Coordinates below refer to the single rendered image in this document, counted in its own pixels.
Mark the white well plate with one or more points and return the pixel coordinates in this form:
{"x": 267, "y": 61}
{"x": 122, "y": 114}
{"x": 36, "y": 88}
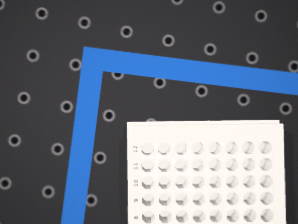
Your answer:
{"x": 179, "y": 171}

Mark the dark grey perforated plate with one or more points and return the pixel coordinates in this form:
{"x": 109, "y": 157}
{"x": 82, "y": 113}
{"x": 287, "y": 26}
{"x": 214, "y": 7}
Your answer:
{"x": 41, "y": 50}

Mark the blue l-shaped tape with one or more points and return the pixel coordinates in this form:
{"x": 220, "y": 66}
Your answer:
{"x": 95, "y": 61}

